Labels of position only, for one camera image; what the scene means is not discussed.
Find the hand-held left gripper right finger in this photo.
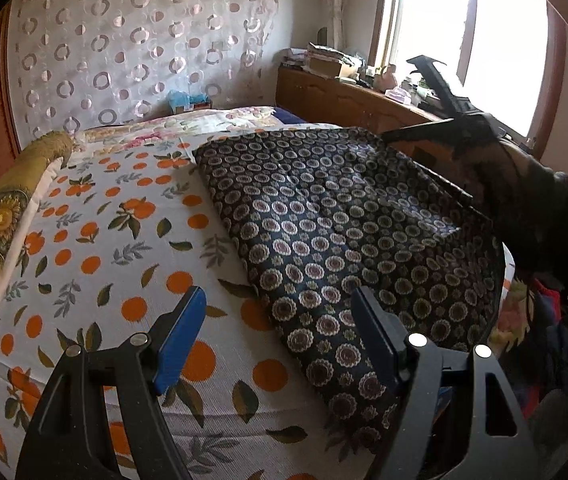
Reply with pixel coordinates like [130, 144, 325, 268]
[350, 286, 537, 480]

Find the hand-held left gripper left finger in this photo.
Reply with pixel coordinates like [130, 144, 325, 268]
[14, 285, 208, 480]

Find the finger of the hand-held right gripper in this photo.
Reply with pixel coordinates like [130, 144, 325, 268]
[406, 55, 472, 118]
[381, 119, 465, 143]

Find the dark floral medallion shirt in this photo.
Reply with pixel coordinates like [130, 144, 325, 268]
[191, 127, 505, 453]

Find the pile of colourful clothes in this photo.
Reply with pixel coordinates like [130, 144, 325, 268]
[504, 270, 568, 421]

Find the wooden framed window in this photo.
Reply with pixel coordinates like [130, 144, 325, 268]
[369, 0, 565, 156]

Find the long wooden cabinet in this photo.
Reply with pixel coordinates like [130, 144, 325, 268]
[276, 67, 445, 156]

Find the white orange-print bed sheet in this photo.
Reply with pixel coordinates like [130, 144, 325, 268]
[0, 135, 515, 480]

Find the pile of books and papers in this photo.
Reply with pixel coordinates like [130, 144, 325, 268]
[281, 42, 365, 81]

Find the navy blue cloth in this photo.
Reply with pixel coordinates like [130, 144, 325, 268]
[274, 107, 311, 124]

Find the lace window curtain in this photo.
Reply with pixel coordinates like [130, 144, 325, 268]
[314, 0, 352, 51]

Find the pale floral quilt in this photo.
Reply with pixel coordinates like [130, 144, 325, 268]
[76, 105, 345, 151]

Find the blue tissue box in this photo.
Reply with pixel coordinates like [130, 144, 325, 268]
[166, 90, 212, 115]

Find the sheer circle-pattern curtain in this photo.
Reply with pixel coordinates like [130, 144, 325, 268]
[6, 0, 282, 143]

